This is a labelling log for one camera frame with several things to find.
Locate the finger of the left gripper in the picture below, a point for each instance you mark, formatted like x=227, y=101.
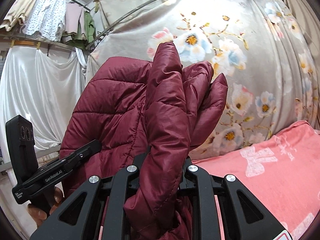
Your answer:
x=84, y=153

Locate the hanging white dotted shirt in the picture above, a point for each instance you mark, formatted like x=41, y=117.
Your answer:
x=47, y=20

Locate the pink blanket with white bows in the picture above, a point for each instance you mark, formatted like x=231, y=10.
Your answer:
x=282, y=172

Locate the grey floral quilt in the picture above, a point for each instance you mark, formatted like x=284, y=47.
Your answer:
x=258, y=45

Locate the hanging cream garment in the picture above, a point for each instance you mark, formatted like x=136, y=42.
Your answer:
x=17, y=14

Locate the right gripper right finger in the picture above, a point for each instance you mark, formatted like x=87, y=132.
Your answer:
x=223, y=208

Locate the metal clothes rail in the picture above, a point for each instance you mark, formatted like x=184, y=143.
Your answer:
x=19, y=38

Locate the hanging pink garment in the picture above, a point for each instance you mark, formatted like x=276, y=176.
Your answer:
x=75, y=23

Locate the maroon puffer jacket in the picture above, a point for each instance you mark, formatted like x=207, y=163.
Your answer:
x=131, y=105

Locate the hanging green garment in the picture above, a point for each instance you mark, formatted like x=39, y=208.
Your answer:
x=88, y=28

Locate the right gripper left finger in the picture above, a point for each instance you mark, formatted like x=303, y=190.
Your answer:
x=95, y=209

